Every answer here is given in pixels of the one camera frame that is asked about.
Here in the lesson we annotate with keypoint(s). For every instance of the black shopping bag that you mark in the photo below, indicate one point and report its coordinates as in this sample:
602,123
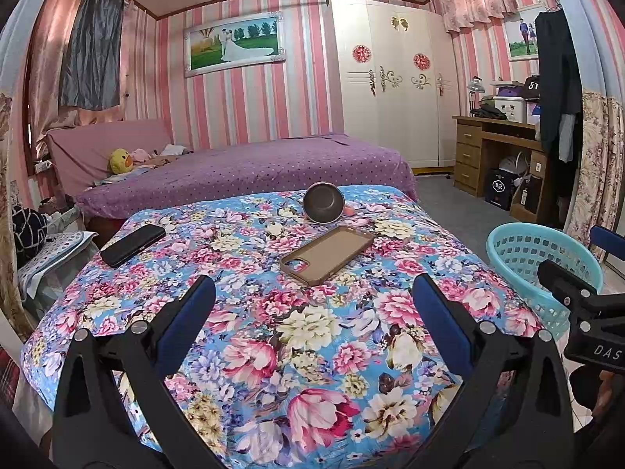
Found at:
500,190

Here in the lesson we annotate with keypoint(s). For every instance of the white wardrobe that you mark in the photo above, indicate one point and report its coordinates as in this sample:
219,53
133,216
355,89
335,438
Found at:
390,117

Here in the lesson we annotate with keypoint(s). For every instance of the pink bed headboard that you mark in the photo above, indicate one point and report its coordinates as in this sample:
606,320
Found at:
83,146

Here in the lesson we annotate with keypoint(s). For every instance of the white storage box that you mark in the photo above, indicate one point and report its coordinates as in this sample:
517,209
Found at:
510,110

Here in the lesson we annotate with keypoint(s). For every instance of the desk lamp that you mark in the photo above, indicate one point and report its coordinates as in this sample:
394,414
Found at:
474,89

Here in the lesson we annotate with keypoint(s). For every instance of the dark clothes pile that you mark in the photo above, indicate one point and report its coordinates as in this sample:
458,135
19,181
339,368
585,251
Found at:
488,113

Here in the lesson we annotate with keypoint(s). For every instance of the black phone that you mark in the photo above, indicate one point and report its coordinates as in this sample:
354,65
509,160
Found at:
133,245

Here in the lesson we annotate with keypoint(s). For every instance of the pink plush toy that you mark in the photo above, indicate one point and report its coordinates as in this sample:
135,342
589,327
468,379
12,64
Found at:
140,154

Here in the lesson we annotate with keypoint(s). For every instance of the black cap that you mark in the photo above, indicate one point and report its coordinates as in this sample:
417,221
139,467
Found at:
533,88

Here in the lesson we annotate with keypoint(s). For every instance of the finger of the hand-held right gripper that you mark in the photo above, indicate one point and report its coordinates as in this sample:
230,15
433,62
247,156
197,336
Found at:
566,283
608,244

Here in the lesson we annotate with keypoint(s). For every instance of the pink window curtain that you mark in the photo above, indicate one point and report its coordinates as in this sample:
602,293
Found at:
46,49

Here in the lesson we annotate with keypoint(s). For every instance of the floral blanket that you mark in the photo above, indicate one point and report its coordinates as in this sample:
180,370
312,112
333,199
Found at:
312,342

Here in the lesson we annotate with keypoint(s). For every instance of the dark hanging coat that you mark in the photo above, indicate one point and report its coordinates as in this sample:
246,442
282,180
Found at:
556,83

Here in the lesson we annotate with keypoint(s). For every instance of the pink metal mug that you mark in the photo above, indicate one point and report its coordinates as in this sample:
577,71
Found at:
323,202

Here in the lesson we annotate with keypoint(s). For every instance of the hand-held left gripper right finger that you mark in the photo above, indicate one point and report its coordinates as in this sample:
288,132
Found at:
439,322

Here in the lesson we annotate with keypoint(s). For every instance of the brown phone case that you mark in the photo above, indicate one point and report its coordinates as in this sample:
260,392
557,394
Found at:
332,251

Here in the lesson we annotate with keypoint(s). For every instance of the white fan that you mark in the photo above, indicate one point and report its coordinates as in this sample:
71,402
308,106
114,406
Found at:
515,162

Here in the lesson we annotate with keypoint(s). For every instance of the purple bed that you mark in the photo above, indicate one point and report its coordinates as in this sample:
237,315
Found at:
254,166

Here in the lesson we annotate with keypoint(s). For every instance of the black white patterned bag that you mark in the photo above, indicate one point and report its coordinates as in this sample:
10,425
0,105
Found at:
29,232

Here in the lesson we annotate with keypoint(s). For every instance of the framed wedding photo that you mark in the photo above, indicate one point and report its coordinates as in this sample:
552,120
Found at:
234,44

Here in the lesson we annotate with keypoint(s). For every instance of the wooden desk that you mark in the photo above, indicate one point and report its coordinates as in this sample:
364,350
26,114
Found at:
471,156

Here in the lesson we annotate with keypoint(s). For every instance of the yellow duck plush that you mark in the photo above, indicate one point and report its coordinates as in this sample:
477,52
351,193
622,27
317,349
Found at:
120,161

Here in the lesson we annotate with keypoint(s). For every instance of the grey window curtain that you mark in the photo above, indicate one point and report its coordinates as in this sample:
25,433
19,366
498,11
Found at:
93,44

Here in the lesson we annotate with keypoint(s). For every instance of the person's right forearm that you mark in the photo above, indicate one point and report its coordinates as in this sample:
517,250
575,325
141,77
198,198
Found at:
608,391

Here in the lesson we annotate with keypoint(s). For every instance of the power strip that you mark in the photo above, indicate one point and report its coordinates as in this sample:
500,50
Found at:
44,165

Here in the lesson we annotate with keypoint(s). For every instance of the small framed wall photo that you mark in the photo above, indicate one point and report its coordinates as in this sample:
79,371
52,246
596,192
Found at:
521,34

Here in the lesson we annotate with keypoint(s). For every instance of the light blue plastic basket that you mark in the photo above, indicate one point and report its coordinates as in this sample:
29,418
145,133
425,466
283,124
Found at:
517,254

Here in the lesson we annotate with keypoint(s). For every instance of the polka dot cloth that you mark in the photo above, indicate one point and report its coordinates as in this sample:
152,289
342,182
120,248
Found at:
53,254

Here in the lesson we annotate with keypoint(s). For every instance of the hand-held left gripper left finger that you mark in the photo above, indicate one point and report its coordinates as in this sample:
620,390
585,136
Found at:
188,322

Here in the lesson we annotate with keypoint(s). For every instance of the slim black paper bag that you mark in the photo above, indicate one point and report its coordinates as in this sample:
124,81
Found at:
531,195

